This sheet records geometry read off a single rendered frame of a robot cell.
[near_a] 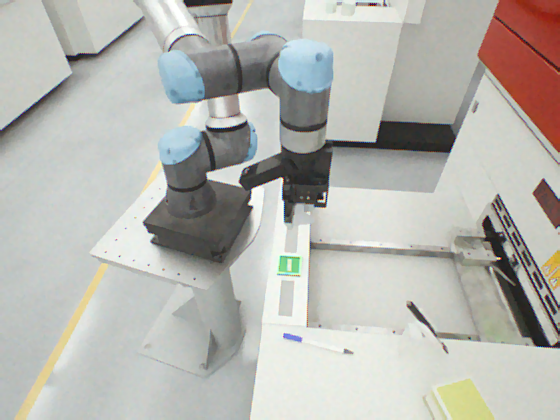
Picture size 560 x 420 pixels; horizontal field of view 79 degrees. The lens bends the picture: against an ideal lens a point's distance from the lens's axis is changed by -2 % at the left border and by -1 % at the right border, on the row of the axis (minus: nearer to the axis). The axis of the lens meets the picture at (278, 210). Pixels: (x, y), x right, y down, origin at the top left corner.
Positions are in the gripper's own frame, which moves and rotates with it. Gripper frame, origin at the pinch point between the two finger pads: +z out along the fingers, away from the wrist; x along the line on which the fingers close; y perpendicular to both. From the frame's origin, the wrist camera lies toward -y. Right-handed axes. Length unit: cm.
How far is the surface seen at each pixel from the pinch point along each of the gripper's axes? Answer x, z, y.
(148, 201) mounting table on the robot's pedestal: 33, 29, -50
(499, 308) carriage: -2, 23, 52
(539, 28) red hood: 40, -27, 54
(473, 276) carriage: 7, 23, 49
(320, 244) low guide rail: 17.1, 26.4, 9.0
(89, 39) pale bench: 354, 86, -259
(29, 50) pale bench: 254, 63, -256
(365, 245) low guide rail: 17.3, 25.7, 22.0
